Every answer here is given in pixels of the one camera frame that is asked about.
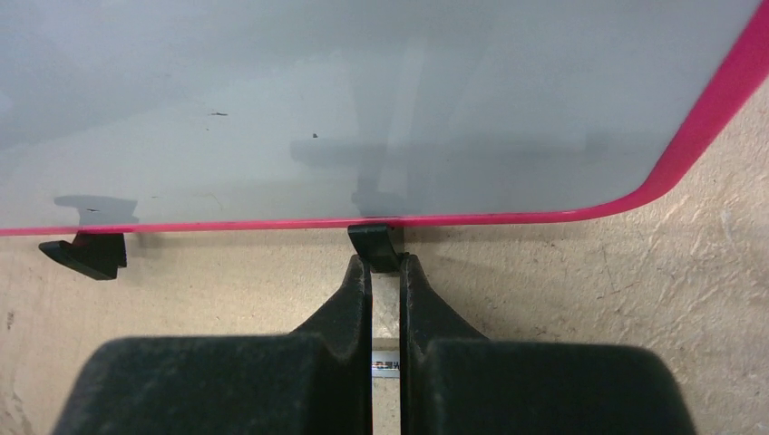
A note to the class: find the red-framed whiteboard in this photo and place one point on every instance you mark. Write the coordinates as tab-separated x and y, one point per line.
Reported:
197	115

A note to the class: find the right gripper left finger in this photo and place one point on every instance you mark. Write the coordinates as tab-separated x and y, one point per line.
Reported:
313	380

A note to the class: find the black whiteboard marker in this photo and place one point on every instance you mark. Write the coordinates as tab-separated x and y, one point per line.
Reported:
385	364

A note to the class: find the black whiteboard stand foot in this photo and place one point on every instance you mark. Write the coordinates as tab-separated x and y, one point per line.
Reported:
98	256

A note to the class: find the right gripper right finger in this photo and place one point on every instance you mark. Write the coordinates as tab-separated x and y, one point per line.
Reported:
455	380

